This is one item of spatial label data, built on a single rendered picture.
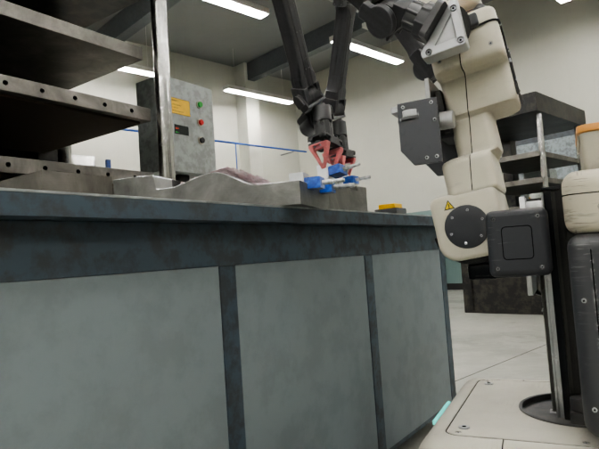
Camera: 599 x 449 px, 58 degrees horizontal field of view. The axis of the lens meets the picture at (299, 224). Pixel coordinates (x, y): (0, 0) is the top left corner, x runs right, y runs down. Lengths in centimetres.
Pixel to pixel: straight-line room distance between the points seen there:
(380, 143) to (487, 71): 837
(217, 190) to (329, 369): 56
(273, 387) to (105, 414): 44
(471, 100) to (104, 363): 101
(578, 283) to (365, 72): 923
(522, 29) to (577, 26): 74
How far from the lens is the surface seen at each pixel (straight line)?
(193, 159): 239
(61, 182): 111
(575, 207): 117
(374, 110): 993
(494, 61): 142
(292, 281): 134
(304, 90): 163
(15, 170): 185
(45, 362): 91
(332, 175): 157
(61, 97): 198
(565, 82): 836
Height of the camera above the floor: 68
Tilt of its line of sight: 3 degrees up
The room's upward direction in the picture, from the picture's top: 4 degrees counter-clockwise
